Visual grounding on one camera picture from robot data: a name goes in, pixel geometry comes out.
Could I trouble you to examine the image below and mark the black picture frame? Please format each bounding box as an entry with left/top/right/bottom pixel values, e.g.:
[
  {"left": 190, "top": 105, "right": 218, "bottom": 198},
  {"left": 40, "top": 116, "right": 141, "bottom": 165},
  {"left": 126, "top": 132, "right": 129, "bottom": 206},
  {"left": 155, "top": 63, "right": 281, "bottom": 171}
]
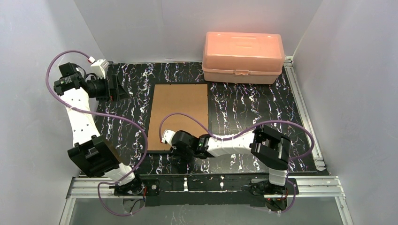
[{"left": 144, "top": 82, "right": 213, "bottom": 154}]

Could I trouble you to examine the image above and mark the brown cardboard backing board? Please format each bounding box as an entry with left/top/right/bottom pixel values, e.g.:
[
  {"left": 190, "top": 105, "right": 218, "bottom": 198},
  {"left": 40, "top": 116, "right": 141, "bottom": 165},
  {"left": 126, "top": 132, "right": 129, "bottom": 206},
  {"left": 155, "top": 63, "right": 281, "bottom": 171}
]
[{"left": 147, "top": 84, "right": 209, "bottom": 151}]

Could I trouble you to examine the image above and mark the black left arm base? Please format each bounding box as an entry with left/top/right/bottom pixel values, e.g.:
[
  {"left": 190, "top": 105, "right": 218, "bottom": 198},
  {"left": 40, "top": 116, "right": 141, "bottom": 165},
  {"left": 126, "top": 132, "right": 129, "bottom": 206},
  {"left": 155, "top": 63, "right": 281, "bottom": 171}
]
[{"left": 110, "top": 179, "right": 160, "bottom": 196}]

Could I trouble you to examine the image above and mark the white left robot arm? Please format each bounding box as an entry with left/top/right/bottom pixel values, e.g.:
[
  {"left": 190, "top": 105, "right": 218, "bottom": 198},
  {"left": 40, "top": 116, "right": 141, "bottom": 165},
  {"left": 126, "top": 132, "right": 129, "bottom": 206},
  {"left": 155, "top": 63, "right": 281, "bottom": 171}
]
[{"left": 54, "top": 59, "right": 136, "bottom": 186}]

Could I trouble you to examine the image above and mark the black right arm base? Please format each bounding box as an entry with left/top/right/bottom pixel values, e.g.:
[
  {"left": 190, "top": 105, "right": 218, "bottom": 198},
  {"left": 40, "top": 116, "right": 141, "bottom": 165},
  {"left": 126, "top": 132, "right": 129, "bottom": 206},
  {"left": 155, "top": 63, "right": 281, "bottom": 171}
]
[{"left": 249, "top": 179, "right": 299, "bottom": 213}]

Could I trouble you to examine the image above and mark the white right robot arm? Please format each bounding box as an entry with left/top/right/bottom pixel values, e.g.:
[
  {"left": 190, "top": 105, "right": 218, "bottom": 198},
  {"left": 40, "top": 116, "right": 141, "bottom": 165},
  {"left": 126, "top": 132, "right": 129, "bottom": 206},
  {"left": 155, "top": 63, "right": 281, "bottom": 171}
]
[{"left": 161, "top": 125, "right": 291, "bottom": 187}]

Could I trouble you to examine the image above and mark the pink plastic storage box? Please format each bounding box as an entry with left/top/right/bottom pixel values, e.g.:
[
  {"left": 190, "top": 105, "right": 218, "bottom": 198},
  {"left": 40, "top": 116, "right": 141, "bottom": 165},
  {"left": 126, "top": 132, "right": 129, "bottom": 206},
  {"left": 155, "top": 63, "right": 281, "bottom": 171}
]
[{"left": 202, "top": 32, "right": 285, "bottom": 84}]

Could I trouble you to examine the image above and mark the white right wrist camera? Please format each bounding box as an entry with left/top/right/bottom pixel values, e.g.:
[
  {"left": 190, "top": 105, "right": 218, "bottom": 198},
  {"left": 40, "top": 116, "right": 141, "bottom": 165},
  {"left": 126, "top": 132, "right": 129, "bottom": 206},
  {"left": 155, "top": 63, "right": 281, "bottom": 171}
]
[{"left": 161, "top": 129, "right": 176, "bottom": 146}]

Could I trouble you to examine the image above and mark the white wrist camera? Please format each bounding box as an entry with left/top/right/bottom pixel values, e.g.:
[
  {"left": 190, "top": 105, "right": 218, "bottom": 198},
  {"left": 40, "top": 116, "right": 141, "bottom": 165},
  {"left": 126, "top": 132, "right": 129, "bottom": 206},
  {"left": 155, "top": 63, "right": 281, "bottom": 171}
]
[
  {"left": 161, "top": 129, "right": 176, "bottom": 146},
  {"left": 90, "top": 59, "right": 109, "bottom": 79}
]

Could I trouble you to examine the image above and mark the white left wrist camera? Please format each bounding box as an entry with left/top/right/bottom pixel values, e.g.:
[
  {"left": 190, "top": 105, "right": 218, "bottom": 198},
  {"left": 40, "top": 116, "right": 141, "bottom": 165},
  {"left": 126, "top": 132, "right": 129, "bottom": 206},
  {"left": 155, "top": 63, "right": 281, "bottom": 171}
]
[{"left": 90, "top": 59, "right": 109, "bottom": 79}]

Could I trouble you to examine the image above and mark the aluminium right rail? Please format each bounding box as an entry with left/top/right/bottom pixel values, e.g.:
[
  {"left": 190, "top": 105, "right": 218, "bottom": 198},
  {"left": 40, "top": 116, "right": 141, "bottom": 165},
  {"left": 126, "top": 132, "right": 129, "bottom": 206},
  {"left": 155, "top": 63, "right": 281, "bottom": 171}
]
[{"left": 283, "top": 56, "right": 326, "bottom": 172}]

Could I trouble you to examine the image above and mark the aluminium rail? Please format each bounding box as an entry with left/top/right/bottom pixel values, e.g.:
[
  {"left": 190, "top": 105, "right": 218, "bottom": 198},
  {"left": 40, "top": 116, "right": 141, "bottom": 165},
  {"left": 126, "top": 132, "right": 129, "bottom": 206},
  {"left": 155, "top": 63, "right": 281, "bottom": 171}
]
[
  {"left": 283, "top": 56, "right": 326, "bottom": 172},
  {"left": 66, "top": 175, "right": 346, "bottom": 199}
]

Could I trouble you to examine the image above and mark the aluminium front rail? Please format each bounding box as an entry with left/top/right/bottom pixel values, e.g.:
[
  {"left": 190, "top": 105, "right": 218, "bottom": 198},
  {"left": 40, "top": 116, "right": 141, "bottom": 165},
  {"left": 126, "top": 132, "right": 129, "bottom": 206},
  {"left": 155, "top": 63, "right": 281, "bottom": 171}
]
[{"left": 66, "top": 175, "right": 346, "bottom": 199}]

